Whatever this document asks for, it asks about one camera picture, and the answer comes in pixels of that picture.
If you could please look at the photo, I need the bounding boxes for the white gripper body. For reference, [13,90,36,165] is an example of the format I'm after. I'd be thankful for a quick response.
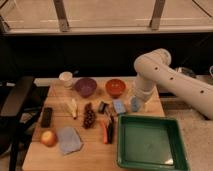
[131,96,149,112]

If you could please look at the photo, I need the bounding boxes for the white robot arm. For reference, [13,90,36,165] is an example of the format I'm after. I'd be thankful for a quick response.
[133,48,213,120]

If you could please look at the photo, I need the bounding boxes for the orange bowl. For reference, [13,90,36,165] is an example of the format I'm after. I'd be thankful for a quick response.
[105,79,126,98]

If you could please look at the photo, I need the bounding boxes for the metal bowl in background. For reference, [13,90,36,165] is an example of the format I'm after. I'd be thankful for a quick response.
[175,67,196,78]

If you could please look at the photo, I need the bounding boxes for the purple bowl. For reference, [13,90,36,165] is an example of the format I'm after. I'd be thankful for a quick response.
[74,77,97,98]

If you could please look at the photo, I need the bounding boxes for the blue plastic cup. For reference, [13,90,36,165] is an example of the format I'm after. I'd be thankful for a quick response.
[130,97,140,112]

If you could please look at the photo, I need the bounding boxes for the blue sponge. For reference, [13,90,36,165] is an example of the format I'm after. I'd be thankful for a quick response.
[113,99,126,114]

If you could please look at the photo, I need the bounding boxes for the green plastic tray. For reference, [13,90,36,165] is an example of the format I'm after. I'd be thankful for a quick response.
[117,115,190,171]

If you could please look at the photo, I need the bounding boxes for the small black clip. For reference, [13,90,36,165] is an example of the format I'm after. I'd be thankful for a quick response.
[98,101,109,114]

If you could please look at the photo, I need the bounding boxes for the bunch of dark grapes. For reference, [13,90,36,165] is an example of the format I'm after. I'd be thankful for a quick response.
[83,103,96,129]

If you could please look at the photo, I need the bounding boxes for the peeled banana toy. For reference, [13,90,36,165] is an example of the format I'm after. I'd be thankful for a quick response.
[67,99,77,119]

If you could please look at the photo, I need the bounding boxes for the white paper cup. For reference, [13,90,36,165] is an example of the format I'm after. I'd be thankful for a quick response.
[59,71,73,88]

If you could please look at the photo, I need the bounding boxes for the blue grey cloth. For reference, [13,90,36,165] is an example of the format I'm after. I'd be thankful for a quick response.
[57,127,83,155]

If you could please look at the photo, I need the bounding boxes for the black rectangular block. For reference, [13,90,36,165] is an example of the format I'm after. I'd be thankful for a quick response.
[41,107,53,128]

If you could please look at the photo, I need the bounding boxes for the red yellow apple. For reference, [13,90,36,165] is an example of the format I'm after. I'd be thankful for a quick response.
[40,130,57,147]

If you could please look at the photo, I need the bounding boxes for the black office chair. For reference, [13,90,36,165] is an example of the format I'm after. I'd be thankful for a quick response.
[0,76,34,171]

